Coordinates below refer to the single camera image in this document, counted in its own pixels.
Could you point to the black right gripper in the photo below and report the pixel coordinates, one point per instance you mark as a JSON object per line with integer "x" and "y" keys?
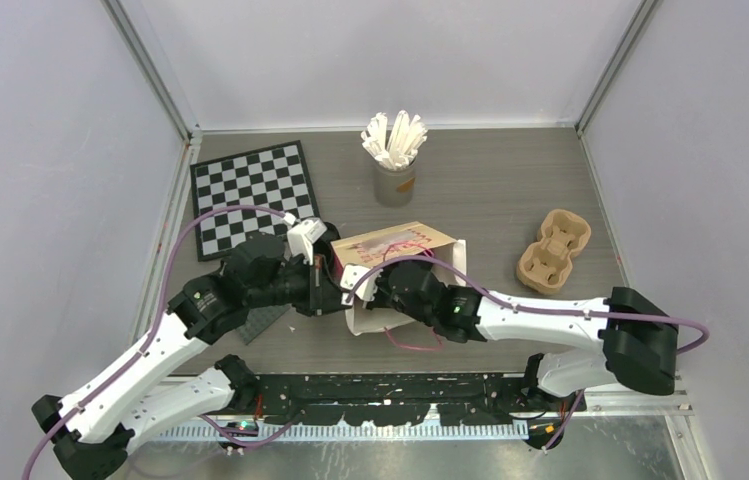
{"x": 378, "y": 299}

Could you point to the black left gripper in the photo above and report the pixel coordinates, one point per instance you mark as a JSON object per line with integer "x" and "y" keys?
{"x": 323, "y": 294}

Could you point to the pink cakes paper bag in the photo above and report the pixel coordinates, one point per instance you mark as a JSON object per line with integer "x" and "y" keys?
{"x": 366, "y": 261}

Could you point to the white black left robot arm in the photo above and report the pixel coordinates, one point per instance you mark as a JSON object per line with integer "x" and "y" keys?
{"x": 95, "y": 429}

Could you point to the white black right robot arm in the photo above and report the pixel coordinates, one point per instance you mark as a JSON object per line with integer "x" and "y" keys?
{"x": 623, "y": 338}

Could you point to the black lid stack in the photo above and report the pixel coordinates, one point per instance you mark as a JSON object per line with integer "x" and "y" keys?
{"x": 330, "y": 235}

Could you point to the grey studded baseplate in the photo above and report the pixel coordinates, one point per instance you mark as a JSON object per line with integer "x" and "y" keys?
{"x": 258, "y": 320}

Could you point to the grey holder cup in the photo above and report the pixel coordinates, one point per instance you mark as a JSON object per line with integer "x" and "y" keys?
{"x": 394, "y": 188}

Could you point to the black white chessboard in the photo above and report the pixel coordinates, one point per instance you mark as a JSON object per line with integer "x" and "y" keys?
{"x": 276, "y": 177}

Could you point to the white wrapped stirrers bundle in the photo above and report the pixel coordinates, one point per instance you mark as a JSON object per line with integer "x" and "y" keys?
{"x": 394, "y": 143}

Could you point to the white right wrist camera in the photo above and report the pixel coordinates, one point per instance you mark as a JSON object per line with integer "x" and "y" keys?
{"x": 353, "y": 281}

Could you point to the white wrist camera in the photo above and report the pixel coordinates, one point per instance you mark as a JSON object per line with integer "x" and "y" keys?
{"x": 302, "y": 234}
{"x": 353, "y": 281}

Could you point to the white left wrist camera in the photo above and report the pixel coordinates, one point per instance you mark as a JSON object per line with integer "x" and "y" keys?
{"x": 302, "y": 234}

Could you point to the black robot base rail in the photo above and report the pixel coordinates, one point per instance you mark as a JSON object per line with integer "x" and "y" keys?
{"x": 456, "y": 399}

